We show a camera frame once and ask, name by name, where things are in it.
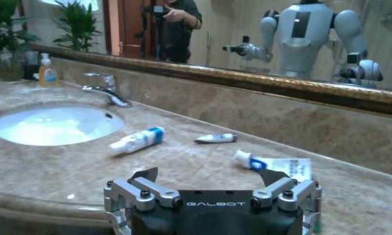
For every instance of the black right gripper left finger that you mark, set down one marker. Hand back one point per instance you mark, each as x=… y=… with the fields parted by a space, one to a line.
x=140 y=193

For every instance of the white blue toothpaste tube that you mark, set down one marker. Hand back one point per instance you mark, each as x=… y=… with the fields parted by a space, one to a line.
x=274 y=165

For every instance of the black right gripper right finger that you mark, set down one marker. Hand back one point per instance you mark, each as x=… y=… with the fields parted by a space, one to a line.
x=294 y=193

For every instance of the chrome faucet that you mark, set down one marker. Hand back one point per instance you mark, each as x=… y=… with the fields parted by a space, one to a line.
x=107 y=93

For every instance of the small white blue tube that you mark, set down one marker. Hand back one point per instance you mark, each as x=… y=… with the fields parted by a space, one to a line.
x=215 y=138

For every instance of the green plant in glass vase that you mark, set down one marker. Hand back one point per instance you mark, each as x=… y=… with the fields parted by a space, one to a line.
x=4 y=36

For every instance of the wall mirror with gold frame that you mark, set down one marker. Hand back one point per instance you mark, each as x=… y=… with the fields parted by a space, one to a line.
x=248 y=80

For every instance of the person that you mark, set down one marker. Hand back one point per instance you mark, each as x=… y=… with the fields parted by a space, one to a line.
x=179 y=31

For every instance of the white blue spray bottle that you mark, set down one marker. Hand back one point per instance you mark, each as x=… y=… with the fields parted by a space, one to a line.
x=140 y=140

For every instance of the white oval sink basin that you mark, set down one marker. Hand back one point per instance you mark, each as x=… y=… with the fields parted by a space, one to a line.
x=52 y=127

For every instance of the orange hand soap pump bottle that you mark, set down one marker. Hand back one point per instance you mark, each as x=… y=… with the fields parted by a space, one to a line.
x=48 y=74

